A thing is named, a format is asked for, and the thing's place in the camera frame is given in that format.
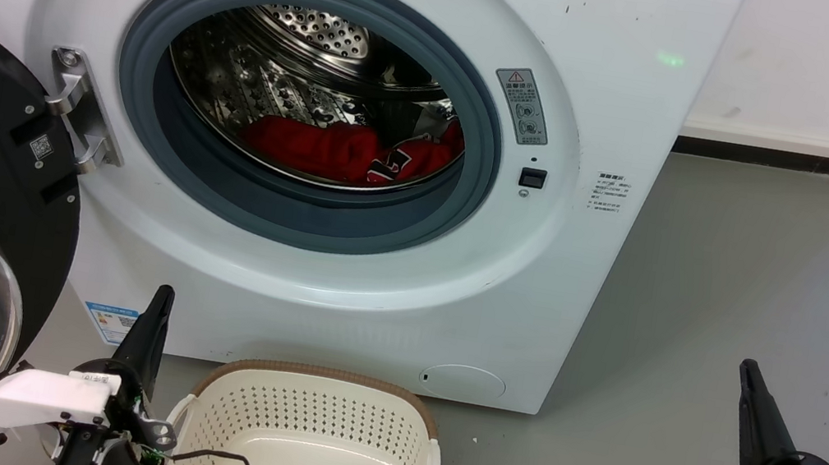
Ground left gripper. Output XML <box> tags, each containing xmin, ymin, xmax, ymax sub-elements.
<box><xmin>51</xmin><ymin>270</ymin><xmax>201</xmax><ymax>465</ymax></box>

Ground cream perforated laundry basket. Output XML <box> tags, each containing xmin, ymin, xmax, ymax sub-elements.
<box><xmin>158</xmin><ymin>344</ymin><xmax>456</xmax><ymax>465</ymax></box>

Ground red garment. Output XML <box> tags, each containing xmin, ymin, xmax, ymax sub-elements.
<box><xmin>233</xmin><ymin>88</ymin><xmax>470</xmax><ymax>202</ymax></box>

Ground stainless steel washing machine drum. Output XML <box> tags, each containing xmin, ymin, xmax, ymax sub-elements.
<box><xmin>152</xmin><ymin>0</ymin><xmax>485</xmax><ymax>209</ymax></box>

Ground blue energy label sticker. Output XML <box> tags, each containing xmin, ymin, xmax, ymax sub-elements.
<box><xmin>78</xmin><ymin>299</ymin><xmax>143</xmax><ymax>350</ymax></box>

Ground grey rubber door gasket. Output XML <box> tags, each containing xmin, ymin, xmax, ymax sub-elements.
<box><xmin>94</xmin><ymin>0</ymin><xmax>527</xmax><ymax>279</ymax></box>

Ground white front-load washing machine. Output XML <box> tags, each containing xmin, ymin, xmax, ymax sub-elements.
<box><xmin>0</xmin><ymin>0</ymin><xmax>749</xmax><ymax>439</ymax></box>

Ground silver metal door hinge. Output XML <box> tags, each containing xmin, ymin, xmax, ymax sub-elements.
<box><xmin>34</xmin><ymin>45</ymin><xmax>140</xmax><ymax>181</ymax></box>

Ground small text sticker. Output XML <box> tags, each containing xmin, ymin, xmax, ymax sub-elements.
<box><xmin>587</xmin><ymin>169</ymin><xmax>630</xmax><ymax>217</ymax></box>

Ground round white filter cover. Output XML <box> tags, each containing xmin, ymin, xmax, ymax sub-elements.
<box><xmin>416</xmin><ymin>358</ymin><xmax>509</xmax><ymax>408</ymax></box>

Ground black door latch socket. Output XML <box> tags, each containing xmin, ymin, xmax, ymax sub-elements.
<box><xmin>518</xmin><ymin>166</ymin><xmax>549</xmax><ymax>191</ymax></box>

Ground grey warning sticker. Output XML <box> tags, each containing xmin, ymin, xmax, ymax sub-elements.
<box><xmin>485</xmin><ymin>63</ymin><xmax>560</xmax><ymax>150</ymax></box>

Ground white wall baseboard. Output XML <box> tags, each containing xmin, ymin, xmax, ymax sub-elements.
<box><xmin>679</xmin><ymin>111</ymin><xmax>829</xmax><ymax>160</ymax></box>

